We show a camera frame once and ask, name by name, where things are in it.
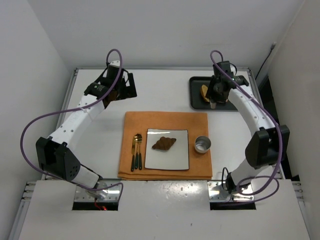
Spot bread slice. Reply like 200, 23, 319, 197
200, 84, 210, 103

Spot metal serving tongs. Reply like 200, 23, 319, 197
209, 100, 217, 110

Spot dark brown bread piece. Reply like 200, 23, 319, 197
152, 136, 177, 152

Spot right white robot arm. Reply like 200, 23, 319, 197
205, 61, 290, 193

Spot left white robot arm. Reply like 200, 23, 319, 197
35, 61, 137, 199

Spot black tray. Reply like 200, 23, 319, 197
189, 76, 238, 112

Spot metal cup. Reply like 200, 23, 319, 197
194, 135, 212, 154

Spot white square plate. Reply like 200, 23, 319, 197
144, 128, 190, 171

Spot orange cloth placemat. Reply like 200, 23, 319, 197
117, 111, 213, 180

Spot gold fork green handle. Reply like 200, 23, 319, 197
137, 133, 143, 170

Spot gold spoon green handle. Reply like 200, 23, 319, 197
134, 133, 142, 169

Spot gold knife green handle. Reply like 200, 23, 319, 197
130, 136, 136, 172

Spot black wall cable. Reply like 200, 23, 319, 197
256, 43, 276, 76

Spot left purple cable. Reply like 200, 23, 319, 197
19, 48, 125, 201

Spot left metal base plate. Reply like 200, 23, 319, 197
74, 179, 122, 203

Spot metal base plate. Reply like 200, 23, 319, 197
207, 180, 254, 203
74, 179, 122, 203

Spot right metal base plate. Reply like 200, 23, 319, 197
207, 180, 254, 203

